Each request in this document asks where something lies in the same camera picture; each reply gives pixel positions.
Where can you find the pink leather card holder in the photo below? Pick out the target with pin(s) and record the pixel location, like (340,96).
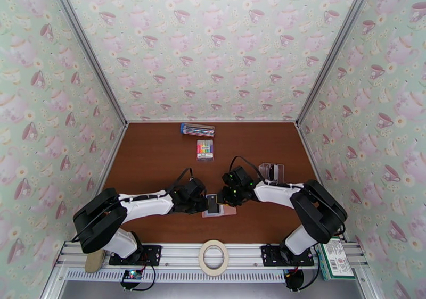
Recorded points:
(228,211)

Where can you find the clear acrylic card stand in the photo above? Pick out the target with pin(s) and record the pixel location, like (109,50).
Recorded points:
(281,171)

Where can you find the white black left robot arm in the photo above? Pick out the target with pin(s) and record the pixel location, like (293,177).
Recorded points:
(146,205)

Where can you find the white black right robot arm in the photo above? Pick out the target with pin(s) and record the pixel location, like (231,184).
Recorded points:
(279,193)

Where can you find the dark credit card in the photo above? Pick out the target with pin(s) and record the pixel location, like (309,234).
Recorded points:
(273,171)

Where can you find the white masking tape roll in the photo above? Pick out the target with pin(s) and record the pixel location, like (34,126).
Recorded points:
(202,258)

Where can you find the pack of coloured highlighters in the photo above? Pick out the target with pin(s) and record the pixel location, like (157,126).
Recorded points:
(205,150)

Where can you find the blue pencil tube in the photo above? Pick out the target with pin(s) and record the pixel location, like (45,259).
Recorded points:
(197,129)

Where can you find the small circuit board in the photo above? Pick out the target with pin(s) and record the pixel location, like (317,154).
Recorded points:
(132,275)

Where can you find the green white cardboard box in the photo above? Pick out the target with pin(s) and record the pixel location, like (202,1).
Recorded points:
(336,261)

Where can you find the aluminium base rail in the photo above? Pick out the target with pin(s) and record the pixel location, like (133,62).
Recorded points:
(179,255)

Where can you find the aluminium frame post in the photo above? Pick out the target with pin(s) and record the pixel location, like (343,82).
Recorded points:
(336,48)
(86,48)

